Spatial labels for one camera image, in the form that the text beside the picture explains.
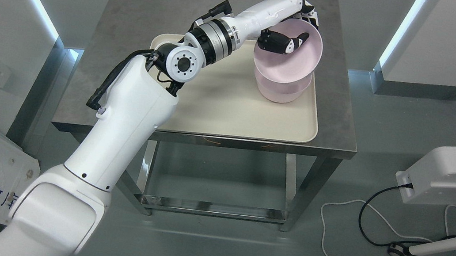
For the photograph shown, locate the beige plastic tray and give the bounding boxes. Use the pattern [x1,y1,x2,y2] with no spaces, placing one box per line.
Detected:
[159,40,318,144]

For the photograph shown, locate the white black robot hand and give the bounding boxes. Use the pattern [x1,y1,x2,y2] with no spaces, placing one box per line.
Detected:
[223,0,319,55]

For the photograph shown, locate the white stand leg with caster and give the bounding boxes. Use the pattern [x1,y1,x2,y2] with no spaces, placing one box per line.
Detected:
[387,214,456,256]

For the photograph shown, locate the steel table frame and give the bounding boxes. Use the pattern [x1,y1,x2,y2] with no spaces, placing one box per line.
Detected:
[61,115,345,242]

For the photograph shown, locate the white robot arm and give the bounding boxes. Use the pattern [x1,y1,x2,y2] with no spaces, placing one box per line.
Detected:
[0,1,236,256]

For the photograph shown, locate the white floor cable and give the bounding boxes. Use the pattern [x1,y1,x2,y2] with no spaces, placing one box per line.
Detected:
[314,194,436,256]

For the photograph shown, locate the pink bowl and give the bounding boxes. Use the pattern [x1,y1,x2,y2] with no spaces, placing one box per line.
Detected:
[254,68,314,103]
[253,18,323,84]

